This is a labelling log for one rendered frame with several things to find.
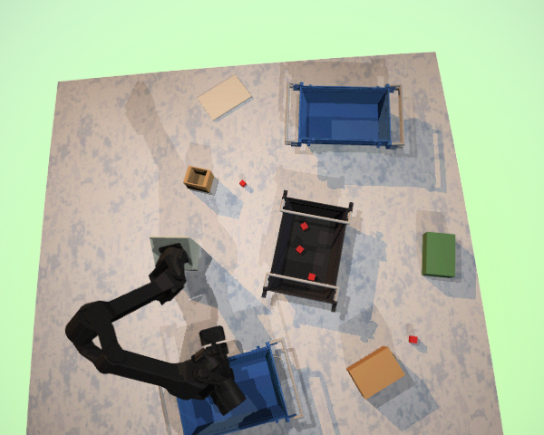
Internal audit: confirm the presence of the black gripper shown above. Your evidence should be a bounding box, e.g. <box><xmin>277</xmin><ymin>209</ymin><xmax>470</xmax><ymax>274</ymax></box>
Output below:
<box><xmin>199</xmin><ymin>325</ymin><xmax>234</xmax><ymax>380</ymax></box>

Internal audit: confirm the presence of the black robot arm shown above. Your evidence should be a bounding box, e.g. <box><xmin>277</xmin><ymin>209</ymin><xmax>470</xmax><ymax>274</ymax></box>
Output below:
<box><xmin>65</xmin><ymin>243</ymin><xmax>246</xmax><ymax>415</ymax></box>

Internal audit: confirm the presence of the tan open-top box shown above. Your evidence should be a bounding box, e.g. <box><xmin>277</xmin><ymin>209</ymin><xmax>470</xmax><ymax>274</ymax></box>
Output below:
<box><xmin>183</xmin><ymin>166</ymin><xmax>214</xmax><ymax>193</ymax></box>

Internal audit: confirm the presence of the green rectangular block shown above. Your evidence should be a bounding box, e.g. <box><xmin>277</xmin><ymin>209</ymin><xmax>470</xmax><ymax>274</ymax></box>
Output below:
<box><xmin>422</xmin><ymin>232</ymin><xmax>455</xmax><ymax>278</ymax></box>

